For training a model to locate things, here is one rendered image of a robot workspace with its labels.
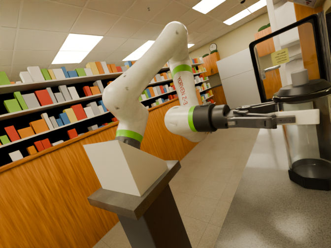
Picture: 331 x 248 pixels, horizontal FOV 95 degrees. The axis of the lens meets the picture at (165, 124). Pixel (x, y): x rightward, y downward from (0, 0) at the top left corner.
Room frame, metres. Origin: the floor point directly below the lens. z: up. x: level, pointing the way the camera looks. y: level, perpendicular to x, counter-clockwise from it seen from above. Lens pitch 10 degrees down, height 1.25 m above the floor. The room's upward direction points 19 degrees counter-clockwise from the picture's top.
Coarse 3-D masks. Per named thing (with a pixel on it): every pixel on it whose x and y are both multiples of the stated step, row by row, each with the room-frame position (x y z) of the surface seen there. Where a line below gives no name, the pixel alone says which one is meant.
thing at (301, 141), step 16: (272, 96) 0.36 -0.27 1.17; (288, 96) 0.31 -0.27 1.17; (320, 112) 0.29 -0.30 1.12; (288, 128) 0.33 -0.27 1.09; (304, 128) 0.30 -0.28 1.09; (320, 128) 0.29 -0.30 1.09; (288, 144) 0.34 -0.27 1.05; (304, 144) 0.30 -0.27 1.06; (320, 144) 0.29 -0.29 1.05; (288, 160) 0.35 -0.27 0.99; (304, 160) 0.31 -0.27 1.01; (320, 160) 0.29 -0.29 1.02; (304, 176) 0.31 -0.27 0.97; (320, 176) 0.29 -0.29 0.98
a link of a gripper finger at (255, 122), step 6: (228, 120) 0.38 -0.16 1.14; (234, 120) 0.37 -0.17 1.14; (240, 120) 0.36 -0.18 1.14; (246, 120) 0.35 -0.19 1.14; (252, 120) 0.34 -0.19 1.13; (258, 120) 0.33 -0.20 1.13; (264, 120) 0.32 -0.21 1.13; (270, 120) 0.31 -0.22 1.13; (234, 126) 0.37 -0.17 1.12; (240, 126) 0.36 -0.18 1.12; (246, 126) 0.35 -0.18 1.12; (252, 126) 0.34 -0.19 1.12; (258, 126) 0.33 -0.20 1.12; (264, 126) 0.32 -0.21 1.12; (270, 126) 0.31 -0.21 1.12
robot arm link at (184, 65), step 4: (188, 56) 0.85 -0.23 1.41; (184, 60) 0.83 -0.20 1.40; (188, 60) 0.86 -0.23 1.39; (172, 64) 0.86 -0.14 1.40; (176, 64) 0.83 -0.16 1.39; (180, 64) 0.82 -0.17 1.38; (184, 64) 0.82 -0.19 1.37; (188, 64) 0.83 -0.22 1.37; (172, 68) 0.85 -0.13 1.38; (176, 68) 0.82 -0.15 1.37; (180, 68) 0.81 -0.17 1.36; (184, 68) 0.80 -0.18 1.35; (188, 68) 0.81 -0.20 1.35; (172, 72) 0.84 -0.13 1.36; (176, 72) 0.81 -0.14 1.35; (192, 72) 0.82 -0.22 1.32; (172, 76) 0.84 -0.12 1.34
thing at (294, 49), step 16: (288, 32) 0.83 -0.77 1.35; (304, 32) 0.78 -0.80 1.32; (256, 48) 0.94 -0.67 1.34; (272, 48) 0.88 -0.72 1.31; (288, 48) 0.83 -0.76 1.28; (304, 48) 0.79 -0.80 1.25; (272, 64) 0.90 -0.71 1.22; (288, 64) 0.84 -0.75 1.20; (304, 64) 0.79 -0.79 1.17; (272, 80) 0.91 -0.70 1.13; (288, 80) 0.85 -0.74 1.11
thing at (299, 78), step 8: (296, 72) 0.32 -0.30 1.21; (304, 72) 0.32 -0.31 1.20; (296, 80) 0.33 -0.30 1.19; (304, 80) 0.32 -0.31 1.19; (312, 80) 0.33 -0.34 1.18; (320, 80) 0.30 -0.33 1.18; (280, 88) 0.36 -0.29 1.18; (288, 88) 0.33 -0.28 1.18; (296, 88) 0.31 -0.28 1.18; (304, 88) 0.30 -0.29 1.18; (312, 88) 0.29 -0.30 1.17; (320, 88) 0.29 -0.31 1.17
